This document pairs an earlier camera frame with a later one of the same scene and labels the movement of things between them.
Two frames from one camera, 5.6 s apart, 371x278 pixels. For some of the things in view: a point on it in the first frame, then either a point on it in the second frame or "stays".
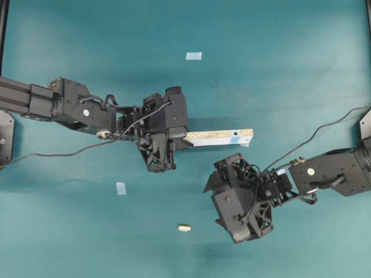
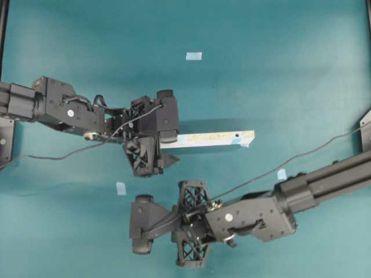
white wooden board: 241,136 stays
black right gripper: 244,197 -> 193,230
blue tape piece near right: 281,171 stays
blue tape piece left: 120,188 stays
